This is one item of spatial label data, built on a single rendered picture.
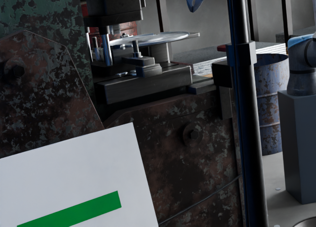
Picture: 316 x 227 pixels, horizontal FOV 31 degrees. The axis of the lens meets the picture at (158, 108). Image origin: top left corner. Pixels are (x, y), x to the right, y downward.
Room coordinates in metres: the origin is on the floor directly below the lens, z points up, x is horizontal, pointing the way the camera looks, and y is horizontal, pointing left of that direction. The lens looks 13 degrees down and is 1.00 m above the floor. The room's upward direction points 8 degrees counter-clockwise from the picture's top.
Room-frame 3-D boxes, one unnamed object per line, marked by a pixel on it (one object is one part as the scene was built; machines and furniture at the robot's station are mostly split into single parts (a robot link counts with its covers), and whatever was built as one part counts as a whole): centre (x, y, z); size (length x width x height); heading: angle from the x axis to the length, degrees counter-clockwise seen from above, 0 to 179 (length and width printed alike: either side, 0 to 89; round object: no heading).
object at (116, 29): (1.91, 0.11, 0.84); 0.05 x 0.03 x 0.04; 28
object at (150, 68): (1.76, 0.04, 0.76); 0.17 x 0.06 x 0.10; 28
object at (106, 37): (1.81, 0.13, 0.81); 0.02 x 0.02 x 0.14
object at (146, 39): (1.96, 0.00, 0.78); 0.29 x 0.29 x 0.01
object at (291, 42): (2.29, -0.61, 0.62); 0.13 x 0.12 x 0.14; 32
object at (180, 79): (1.91, 0.12, 0.68); 0.45 x 0.30 x 0.06; 28
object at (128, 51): (1.91, 0.11, 0.76); 0.15 x 0.09 x 0.05; 28
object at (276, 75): (3.06, -0.52, 0.24); 0.42 x 0.42 x 0.48
